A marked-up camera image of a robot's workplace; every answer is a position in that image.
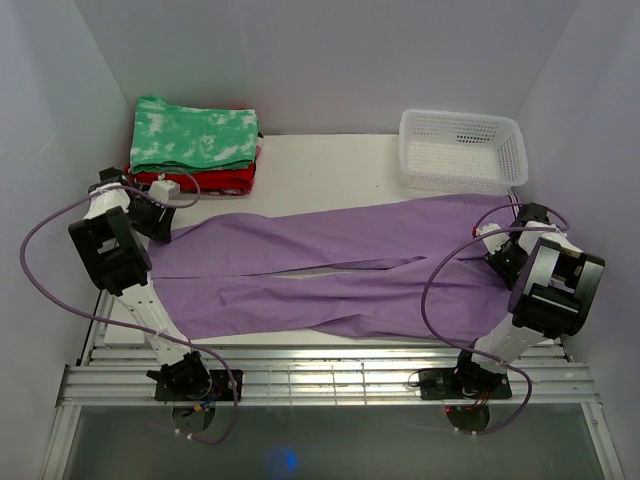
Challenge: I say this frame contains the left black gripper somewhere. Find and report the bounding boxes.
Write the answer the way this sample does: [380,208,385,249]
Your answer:
[126,193,176,243]

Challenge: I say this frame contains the purple trousers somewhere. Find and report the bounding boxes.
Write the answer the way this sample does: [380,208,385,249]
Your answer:
[149,195,514,340]

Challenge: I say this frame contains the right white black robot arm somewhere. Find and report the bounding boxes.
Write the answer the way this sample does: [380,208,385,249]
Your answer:
[451,203,605,397]

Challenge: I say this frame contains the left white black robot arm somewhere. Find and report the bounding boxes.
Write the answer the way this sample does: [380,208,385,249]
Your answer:
[68,168,212,400]

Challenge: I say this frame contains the red folded garment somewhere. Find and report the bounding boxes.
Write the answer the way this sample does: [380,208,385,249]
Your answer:
[124,132,265,196]

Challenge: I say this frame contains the green white patterned folded garment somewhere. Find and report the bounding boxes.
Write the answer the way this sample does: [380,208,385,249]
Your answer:
[129,97,259,174]

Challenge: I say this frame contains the white perforated plastic basket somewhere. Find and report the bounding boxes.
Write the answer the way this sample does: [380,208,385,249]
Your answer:
[398,109,528,196]

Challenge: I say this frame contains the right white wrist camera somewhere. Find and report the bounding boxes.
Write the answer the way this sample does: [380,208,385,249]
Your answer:
[473,223,510,255]

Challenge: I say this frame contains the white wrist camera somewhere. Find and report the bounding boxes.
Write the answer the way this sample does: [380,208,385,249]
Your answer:
[147,174,180,204]
[473,223,510,255]

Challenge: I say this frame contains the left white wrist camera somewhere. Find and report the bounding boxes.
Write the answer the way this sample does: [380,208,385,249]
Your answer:
[147,174,180,204]

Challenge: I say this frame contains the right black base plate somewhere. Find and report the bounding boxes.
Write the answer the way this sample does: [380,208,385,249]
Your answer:
[418,368,512,400]

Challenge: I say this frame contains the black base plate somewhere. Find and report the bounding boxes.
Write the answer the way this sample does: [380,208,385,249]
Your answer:
[153,369,233,402]
[418,368,512,400]

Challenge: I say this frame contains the aluminium rail frame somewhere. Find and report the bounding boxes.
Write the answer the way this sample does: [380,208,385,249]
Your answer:
[40,189,626,480]

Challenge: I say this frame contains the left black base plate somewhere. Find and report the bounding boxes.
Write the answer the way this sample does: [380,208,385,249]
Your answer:
[153,369,233,402]

